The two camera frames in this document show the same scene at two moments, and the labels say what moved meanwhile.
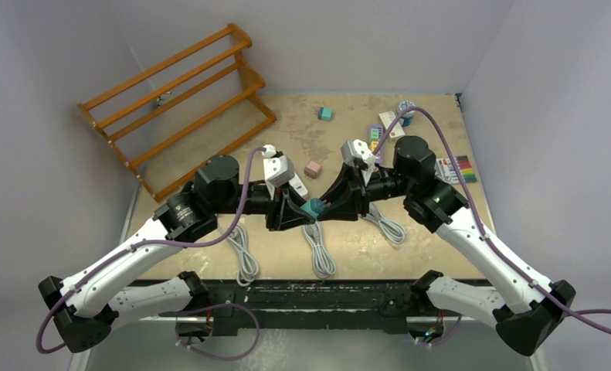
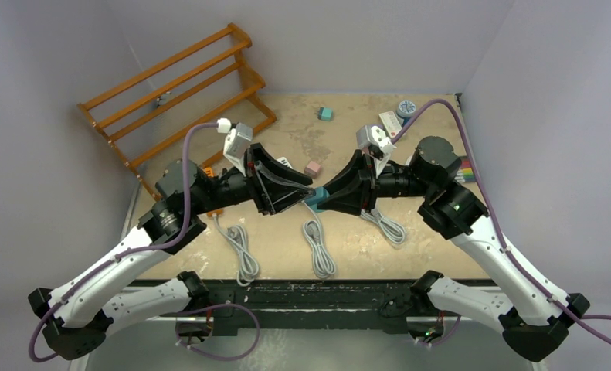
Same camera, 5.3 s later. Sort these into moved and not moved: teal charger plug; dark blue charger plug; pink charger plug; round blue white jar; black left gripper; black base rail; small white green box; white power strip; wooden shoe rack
Moved: black left gripper; white power strip; dark blue charger plug
Not moved: round blue white jar; black base rail; pink charger plug; small white green box; wooden shoe rack; teal charger plug
